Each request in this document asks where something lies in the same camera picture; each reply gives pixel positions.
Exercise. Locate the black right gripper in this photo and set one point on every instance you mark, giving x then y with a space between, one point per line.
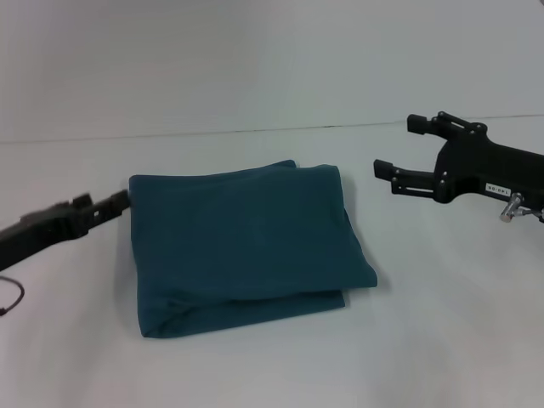
489 170

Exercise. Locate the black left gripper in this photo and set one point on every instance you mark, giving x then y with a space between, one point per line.
38 231

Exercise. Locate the teal blue FREE t-shirt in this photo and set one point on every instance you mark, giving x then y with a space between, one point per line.
246 246

